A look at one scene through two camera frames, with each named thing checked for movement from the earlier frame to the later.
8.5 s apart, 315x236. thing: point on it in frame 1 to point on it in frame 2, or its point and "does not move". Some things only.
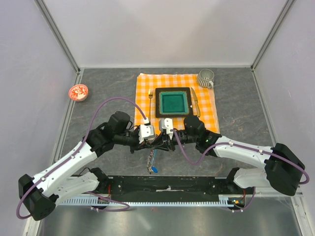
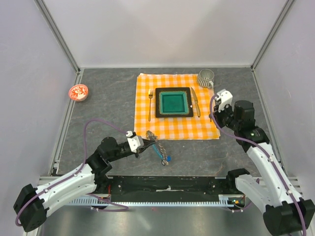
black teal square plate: [173, 102] does not move
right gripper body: [170, 143] to [225, 118]
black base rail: [168, 189] does not move
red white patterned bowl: [78, 92] does not move
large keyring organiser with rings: [151, 158] to [150, 135]
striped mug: [205, 78] does not move
